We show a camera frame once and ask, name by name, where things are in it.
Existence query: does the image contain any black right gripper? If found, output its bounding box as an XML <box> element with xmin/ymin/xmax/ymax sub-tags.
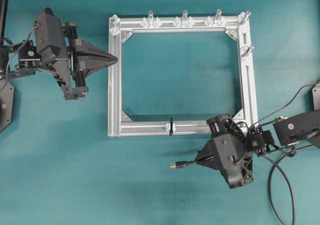
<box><xmin>195</xmin><ymin>114</ymin><xmax>254</xmax><ymax>189</ymax></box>

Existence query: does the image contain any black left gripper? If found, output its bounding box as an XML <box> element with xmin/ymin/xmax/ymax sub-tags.
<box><xmin>34</xmin><ymin>7</ymin><xmax>118</xmax><ymax>100</ymax></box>

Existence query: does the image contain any black USB cable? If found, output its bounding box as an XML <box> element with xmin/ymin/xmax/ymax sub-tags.
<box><xmin>169</xmin><ymin>144</ymin><xmax>320</xmax><ymax>225</ymax></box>

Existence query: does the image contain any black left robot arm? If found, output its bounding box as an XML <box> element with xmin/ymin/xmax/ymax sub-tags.
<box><xmin>0</xmin><ymin>7</ymin><xmax>118</xmax><ymax>100</ymax></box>

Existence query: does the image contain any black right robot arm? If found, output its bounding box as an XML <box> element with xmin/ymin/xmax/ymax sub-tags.
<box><xmin>195</xmin><ymin>110</ymin><xmax>320</xmax><ymax>189</ymax></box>

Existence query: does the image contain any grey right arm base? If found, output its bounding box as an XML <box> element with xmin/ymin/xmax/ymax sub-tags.
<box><xmin>312</xmin><ymin>82</ymin><xmax>320</xmax><ymax>110</ymax></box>

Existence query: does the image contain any black zip tie loop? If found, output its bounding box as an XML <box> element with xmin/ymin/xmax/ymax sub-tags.
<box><xmin>169</xmin><ymin>117</ymin><xmax>174</xmax><ymax>136</ymax></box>

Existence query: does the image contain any clear peg top left corner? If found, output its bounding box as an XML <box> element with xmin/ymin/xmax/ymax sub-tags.
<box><xmin>109</xmin><ymin>14</ymin><xmax>121</xmax><ymax>36</ymax></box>

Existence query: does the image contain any clear peg corner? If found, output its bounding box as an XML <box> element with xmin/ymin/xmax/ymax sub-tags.
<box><xmin>109</xmin><ymin>14</ymin><xmax>121</xmax><ymax>36</ymax></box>
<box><xmin>240</xmin><ymin>10</ymin><xmax>252</xmax><ymax>25</ymax></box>

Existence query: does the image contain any blue tape piece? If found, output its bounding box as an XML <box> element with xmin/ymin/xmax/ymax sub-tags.
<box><xmin>165</xmin><ymin>122</ymin><xmax>176</xmax><ymax>133</ymax></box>

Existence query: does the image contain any clear peg with blue tape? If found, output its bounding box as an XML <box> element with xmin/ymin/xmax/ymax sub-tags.
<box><xmin>148</xmin><ymin>10</ymin><xmax>154</xmax><ymax>27</ymax></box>

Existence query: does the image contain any clear peg middle top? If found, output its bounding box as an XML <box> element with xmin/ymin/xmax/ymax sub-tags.
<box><xmin>181</xmin><ymin>9</ymin><xmax>188</xmax><ymax>26</ymax></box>

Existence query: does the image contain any clear peg right side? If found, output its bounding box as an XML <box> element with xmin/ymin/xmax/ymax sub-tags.
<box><xmin>240</xmin><ymin>45</ymin><xmax>255</xmax><ymax>57</ymax></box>

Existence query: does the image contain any clear peg right top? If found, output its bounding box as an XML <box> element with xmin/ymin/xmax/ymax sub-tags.
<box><xmin>214</xmin><ymin>9</ymin><xmax>222</xmax><ymax>24</ymax></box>

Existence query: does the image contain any clear peg top right corner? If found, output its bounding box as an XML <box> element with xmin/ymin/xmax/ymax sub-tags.
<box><xmin>240</xmin><ymin>10</ymin><xmax>252</xmax><ymax>25</ymax></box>

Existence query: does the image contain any grey left arm cable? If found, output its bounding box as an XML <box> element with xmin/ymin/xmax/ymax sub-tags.
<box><xmin>0</xmin><ymin>26</ymin><xmax>40</xmax><ymax>91</ymax></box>

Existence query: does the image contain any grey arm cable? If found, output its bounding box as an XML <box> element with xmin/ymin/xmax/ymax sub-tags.
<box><xmin>249</xmin><ymin>83</ymin><xmax>320</xmax><ymax>130</ymax></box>
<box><xmin>0</xmin><ymin>26</ymin><xmax>40</xmax><ymax>91</ymax></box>

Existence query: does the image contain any black vertical rail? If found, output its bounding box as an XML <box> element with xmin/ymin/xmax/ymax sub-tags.
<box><xmin>0</xmin><ymin>0</ymin><xmax>9</xmax><ymax>39</ymax></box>

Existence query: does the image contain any grey right arm cable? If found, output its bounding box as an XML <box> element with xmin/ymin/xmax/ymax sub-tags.
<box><xmin>249</xmin><ymin>83</ymin><xmax>320</xmax><ymax>130</ymax></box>

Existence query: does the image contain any silver aluminium extrusion frame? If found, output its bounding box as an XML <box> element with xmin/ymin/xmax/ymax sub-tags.
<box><xmin>107</xmin><ymin>12</ymin><xmax>258</xmax><ymax>137</ymax></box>

